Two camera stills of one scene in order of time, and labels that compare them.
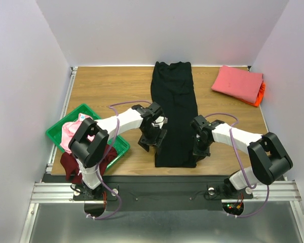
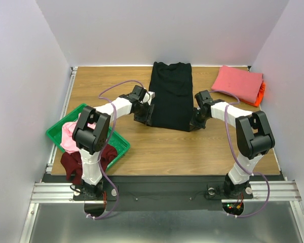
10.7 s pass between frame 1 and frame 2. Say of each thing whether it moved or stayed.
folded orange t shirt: stayed
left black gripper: moved
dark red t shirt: stayed
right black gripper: moved
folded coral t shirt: stayed
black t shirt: moved
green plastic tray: stayed
